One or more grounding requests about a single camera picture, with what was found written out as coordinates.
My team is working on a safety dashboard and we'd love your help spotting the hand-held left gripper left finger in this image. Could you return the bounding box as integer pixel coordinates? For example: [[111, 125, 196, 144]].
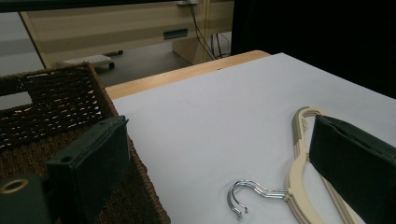
[[46, 115, 132, 224]]

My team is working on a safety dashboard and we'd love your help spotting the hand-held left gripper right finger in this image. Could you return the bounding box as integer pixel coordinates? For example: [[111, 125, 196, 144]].
[[308, 114, 396, 224]]

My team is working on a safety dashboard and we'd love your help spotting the beige plastic clothes hanger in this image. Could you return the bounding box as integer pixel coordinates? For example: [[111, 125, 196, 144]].
[[227, 106, 366, 224], [232, 106, 332, 224]]

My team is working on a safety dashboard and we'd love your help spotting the brown wicker basket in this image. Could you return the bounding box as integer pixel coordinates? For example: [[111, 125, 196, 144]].
[[0, 62, 172, 224]]

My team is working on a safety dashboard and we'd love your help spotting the white wheeled base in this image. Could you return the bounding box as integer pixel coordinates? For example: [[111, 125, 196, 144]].
[[55, 53, 117, 71]]

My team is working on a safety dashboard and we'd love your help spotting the beige wooden desk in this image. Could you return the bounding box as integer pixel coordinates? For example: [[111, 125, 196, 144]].
[[20, 0, 235, 68]]

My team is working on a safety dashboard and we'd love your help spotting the black cable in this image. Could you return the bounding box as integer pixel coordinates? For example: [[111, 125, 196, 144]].
[[186, 0, 232, 61]]

